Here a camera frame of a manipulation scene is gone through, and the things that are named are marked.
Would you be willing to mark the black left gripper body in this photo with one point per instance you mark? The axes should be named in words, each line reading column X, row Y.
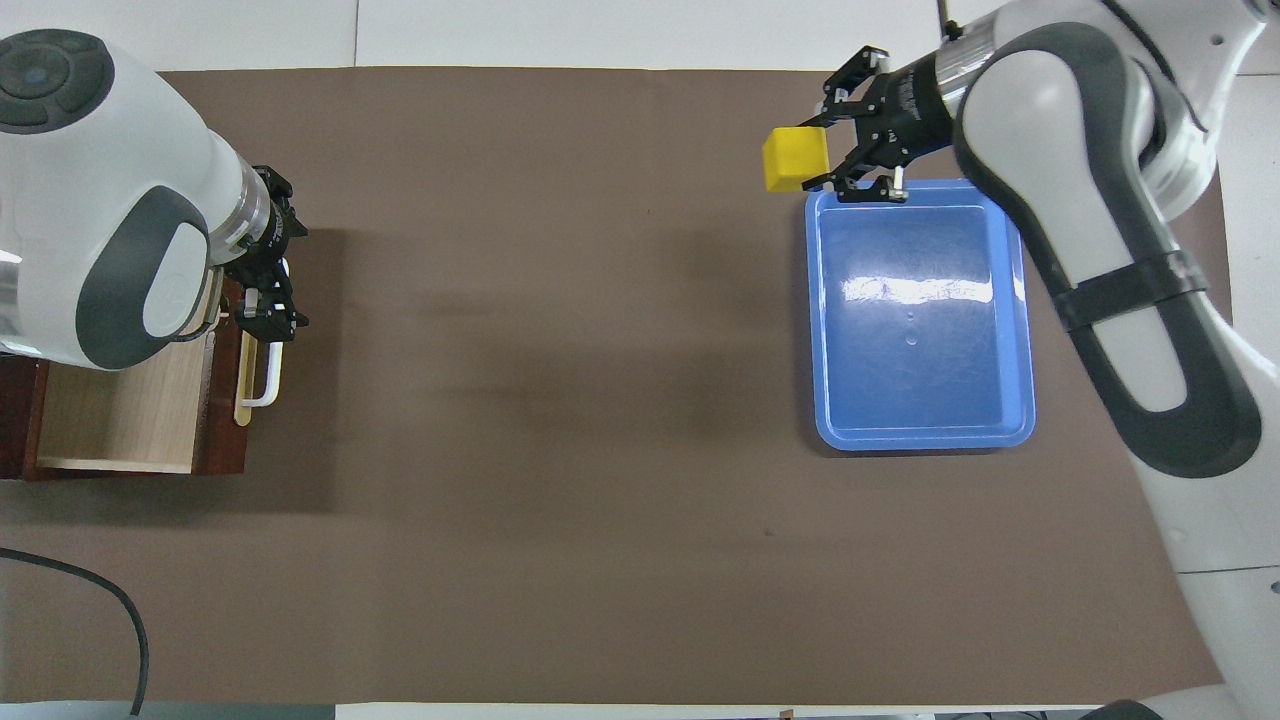
column 275, row 240

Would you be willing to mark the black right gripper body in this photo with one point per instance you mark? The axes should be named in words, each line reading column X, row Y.
column 915, row 105

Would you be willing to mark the yellow cube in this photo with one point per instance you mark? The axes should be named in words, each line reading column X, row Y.
column 795, row 160

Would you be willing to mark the wooden drawer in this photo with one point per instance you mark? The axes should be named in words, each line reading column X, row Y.
column 120, row 420

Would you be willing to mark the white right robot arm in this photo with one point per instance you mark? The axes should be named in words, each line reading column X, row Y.
column 1100, row 200

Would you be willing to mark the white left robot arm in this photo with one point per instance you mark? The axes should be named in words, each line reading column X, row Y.
column 100, row 200

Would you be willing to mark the blue plastic tray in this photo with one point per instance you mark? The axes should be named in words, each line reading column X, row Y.
column 915, row 380

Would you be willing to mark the brown table mat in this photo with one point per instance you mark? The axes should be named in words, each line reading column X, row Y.
column 550, row 450

